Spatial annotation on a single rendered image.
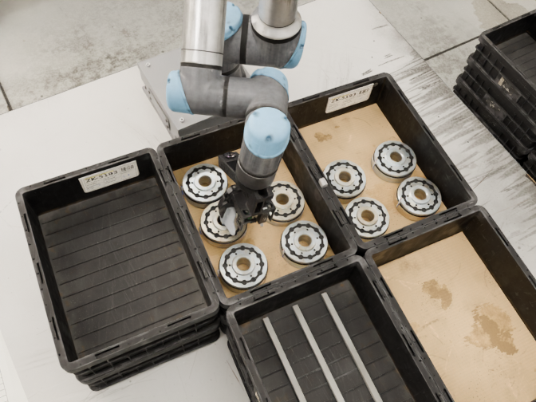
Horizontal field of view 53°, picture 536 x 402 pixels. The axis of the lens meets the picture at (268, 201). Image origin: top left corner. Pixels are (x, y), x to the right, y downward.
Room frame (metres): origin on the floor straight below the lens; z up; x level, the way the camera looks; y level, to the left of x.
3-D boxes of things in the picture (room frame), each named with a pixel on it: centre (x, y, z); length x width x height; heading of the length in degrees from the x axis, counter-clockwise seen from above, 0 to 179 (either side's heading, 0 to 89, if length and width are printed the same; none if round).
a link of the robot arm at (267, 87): (0.64, 0.04, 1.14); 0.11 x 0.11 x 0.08; 3
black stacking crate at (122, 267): (0.40, 0.29, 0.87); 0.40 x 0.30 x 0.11; 31
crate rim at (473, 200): (0.71, -0.23, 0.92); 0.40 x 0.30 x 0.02; 31
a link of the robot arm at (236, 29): (0.96, 0.17, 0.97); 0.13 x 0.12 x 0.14; 93
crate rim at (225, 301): (0.55, 0.03, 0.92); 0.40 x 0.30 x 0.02; 31
